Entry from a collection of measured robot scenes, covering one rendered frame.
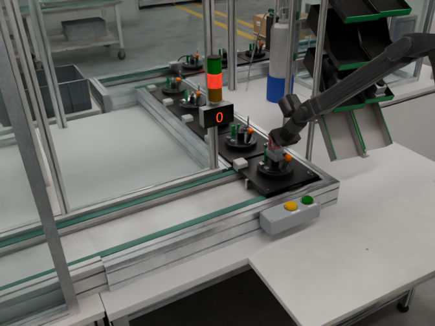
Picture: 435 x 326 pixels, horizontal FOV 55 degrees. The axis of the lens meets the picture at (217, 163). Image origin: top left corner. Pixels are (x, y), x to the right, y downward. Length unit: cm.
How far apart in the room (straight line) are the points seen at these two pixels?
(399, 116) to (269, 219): 166
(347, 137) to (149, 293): 97
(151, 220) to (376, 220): 81
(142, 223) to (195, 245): 22
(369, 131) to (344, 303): 79
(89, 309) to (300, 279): 63
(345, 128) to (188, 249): 81
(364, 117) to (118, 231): 108
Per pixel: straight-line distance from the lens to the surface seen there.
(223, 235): 141
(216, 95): 148
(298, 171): 164
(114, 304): 132
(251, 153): 175
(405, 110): 291
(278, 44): 242
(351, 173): 189
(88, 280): 132
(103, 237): 146
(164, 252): 134
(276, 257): 142
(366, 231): 158
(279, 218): 141
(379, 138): 185
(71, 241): 148
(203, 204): 154
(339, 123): 176
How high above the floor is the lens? 183
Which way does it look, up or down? 31 degrees down
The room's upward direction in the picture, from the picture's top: 2 degrees counter-clockwise
